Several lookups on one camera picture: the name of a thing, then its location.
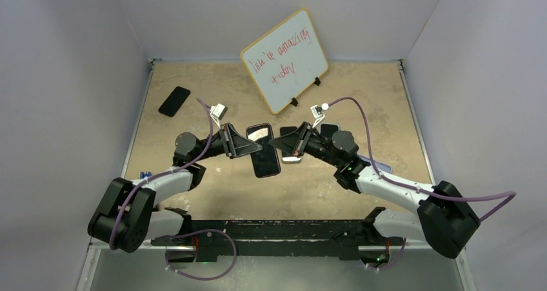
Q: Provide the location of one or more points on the whiteboard with red writing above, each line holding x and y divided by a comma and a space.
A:
286, 60

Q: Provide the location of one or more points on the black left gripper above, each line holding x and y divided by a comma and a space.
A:
239, 146

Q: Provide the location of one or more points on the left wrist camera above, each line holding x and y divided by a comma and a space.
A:
217, 113

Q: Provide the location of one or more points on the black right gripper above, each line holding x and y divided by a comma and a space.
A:
292, 142

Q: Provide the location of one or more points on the blue black hand tool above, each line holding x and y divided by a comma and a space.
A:
145, 174

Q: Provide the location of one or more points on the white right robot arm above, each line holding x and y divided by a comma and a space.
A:
435, 214

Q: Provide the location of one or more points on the black phone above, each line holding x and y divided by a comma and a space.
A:
174, 101
286, 157

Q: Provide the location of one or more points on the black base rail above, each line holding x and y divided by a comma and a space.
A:
345, 239

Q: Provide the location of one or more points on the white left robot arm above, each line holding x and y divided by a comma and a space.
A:
128, 213

